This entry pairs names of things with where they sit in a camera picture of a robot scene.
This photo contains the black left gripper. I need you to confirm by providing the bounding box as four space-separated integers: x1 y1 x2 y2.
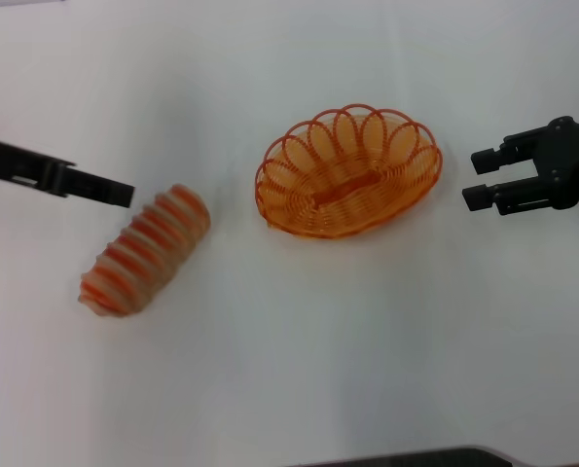
0 135 136 210

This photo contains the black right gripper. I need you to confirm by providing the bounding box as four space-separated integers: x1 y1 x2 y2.
461 115 579 217

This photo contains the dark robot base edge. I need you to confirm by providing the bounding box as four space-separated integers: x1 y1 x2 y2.
283 445 526 467

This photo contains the orange striped bread roll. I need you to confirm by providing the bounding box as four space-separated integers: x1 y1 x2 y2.
77 183 212 319

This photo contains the orange woven oval basket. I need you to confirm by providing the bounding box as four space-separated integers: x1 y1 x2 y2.
255 102 444 240

